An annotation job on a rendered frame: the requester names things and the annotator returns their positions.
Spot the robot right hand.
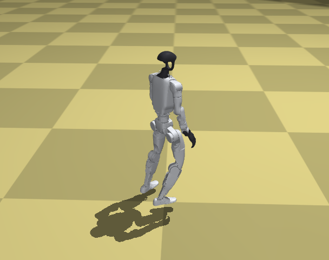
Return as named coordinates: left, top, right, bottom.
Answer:
left=183, top=130, right=196, bottom=148

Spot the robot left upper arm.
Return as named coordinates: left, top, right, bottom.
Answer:
left=149, top=73, right=156, bottom=100

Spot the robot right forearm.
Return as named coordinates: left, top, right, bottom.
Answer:
left=177, top=107, right=189, bottom=134

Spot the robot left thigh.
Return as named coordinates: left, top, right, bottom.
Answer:
left=149, top=120, right=166, bottom=162

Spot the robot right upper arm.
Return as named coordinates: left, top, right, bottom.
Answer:
left=169, top=80, right=183, bottom=115

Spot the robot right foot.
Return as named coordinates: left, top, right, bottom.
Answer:
left=153, top=197, right=176, bottom=206

